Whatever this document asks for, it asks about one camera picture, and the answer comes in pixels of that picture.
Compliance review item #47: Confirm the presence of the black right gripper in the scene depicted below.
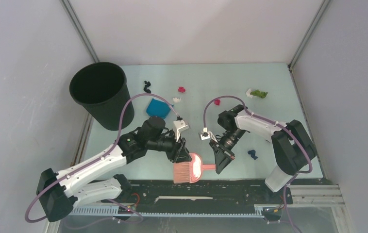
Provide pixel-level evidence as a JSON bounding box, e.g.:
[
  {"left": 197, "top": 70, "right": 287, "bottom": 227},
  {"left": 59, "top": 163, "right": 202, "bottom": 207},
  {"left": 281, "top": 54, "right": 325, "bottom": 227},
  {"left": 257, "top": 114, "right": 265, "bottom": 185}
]
[{"left": 209, "top": 128, "right": 246, "bottom": 173}]

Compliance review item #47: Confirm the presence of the pink hand brush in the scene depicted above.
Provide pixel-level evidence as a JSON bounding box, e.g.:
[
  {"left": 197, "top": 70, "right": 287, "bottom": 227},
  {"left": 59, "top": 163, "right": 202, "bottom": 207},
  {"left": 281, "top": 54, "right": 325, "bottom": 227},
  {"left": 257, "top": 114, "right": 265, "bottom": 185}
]
[{"left": 173, "top": 153, "right": 216, "bottom": 184}]

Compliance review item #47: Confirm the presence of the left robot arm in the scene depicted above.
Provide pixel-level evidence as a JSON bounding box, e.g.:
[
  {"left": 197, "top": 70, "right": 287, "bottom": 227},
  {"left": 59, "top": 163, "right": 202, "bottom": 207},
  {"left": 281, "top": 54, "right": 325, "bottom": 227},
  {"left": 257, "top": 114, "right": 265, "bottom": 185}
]
[{"left": 36, "top": 116, "right": 192, "bottom": 222}]

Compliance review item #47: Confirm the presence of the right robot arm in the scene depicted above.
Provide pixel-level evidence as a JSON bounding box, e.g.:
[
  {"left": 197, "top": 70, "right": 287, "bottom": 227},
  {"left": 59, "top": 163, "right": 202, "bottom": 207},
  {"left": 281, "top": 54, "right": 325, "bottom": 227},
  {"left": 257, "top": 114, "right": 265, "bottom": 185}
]
[{"left": 209, "top": 104, "right": 318, "bottom": 203}]

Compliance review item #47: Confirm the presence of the dark blue paper scrap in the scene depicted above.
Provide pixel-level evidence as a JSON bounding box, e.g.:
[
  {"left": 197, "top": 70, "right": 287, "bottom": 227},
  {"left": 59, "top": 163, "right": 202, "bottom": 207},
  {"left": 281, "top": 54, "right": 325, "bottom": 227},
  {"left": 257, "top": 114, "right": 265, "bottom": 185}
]
[{"left": 248, "top": 150, "right": 258, "bottom": 160}]

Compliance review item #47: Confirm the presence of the blue dustpan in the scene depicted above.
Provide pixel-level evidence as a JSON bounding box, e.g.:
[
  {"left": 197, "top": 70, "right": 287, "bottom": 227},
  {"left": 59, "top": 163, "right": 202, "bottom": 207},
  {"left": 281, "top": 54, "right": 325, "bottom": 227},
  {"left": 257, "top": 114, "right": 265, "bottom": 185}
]
[{"left": 146, "top": 98, "right": 171, "bottom": 119}]

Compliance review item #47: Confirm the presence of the white paper scrap centre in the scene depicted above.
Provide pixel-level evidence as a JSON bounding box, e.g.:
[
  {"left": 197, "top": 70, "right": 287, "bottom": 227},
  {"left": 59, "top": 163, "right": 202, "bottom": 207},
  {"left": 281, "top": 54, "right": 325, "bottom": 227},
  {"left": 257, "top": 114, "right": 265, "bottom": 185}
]
[{"left": 172, "top": 97, "right": 182, "bottom": 103}]

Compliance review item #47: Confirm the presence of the white paper scrap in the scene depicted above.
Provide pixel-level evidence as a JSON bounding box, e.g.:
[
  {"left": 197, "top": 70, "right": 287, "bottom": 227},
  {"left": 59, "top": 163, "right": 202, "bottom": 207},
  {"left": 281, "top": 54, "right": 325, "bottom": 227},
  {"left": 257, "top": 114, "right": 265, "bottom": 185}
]
[
  {"left": 246, "top": 88, "right": 253, "bottom": 99},
  {"left": 172, "top": 97, "right": 182, "bottom": 103}
]

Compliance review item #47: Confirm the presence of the red paper scrap upper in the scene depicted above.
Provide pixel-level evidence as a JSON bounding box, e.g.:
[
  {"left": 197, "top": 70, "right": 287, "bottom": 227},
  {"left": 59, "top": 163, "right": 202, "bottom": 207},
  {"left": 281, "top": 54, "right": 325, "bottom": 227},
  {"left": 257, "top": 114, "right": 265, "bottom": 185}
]
[{"left": 178, "top": 86, "right": 186, "bottom": 93}]

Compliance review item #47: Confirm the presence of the white paper scrap right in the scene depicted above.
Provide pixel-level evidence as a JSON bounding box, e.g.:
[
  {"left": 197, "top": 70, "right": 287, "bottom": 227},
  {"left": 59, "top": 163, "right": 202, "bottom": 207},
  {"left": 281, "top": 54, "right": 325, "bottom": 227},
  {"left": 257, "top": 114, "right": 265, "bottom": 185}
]
[{"left": 246, "top": 88, "right": 253, "bottom": 99}]

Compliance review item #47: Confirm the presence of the green paper scrap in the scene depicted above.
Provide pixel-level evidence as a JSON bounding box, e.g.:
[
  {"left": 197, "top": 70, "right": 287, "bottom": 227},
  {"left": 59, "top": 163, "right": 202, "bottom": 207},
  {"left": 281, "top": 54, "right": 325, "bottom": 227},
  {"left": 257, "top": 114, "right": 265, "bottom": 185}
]
[{"left": 250, "top": 89, "right": 268, "bottom": 99}]

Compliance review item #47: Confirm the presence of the black paper scrap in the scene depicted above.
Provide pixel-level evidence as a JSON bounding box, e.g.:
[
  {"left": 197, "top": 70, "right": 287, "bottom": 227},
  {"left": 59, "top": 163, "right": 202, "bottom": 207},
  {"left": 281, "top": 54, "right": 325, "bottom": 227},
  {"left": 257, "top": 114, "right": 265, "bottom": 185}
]
[{"left": 143, "top": 81, "right": 151, "bottom": 94}]

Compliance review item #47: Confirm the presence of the black trash bin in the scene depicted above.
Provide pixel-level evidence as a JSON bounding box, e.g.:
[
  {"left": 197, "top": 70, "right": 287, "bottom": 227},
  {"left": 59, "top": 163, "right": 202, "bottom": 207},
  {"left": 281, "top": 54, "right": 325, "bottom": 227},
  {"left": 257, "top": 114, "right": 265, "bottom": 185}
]
[{"left": 69, "top": 62, "right": 134, "bottom": 131}]

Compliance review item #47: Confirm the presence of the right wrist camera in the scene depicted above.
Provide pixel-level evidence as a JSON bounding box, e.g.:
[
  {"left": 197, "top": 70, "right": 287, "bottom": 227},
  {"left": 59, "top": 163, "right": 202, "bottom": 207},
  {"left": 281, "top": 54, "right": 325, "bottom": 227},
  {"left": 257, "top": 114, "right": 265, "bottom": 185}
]
[{"left": 199, "top": 127, "right": 218, "bottom": 142}]

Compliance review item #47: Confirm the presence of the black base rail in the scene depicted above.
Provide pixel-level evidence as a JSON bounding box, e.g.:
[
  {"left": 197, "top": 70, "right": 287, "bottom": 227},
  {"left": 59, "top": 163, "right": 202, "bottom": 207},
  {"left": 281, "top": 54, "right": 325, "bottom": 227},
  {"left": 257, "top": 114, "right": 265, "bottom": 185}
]
[{"left": 115, "top": 180, "right": 292, "bottom": 215}]

